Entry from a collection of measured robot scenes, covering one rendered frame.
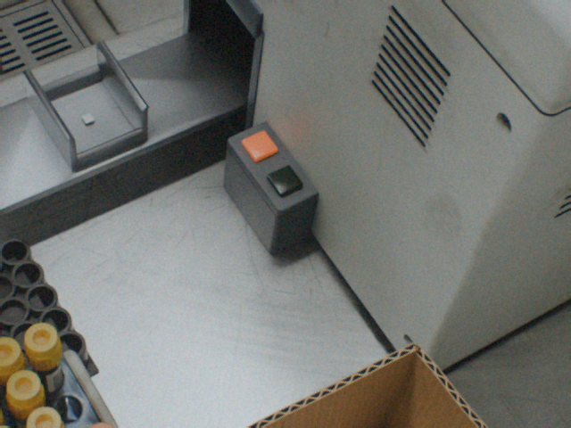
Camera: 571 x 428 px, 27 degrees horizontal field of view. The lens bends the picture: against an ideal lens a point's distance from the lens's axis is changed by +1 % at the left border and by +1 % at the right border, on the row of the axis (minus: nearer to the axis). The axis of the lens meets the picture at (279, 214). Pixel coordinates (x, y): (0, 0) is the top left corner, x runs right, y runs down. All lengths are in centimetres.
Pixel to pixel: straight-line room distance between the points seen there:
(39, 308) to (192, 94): 16
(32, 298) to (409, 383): 23
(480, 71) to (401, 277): 17
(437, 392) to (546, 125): 13
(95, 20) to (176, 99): 127
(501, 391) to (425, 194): 17
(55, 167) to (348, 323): 19
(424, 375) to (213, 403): 17
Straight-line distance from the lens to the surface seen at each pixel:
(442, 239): 58
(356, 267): 68
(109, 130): 71
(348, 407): 54
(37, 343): 56
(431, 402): 54
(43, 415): 54
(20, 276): 68
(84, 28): 197
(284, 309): 69
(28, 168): 70
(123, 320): 69
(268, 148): 69
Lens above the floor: 149
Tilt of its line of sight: 57 degrees down
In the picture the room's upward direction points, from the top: 10 degrees clockwise
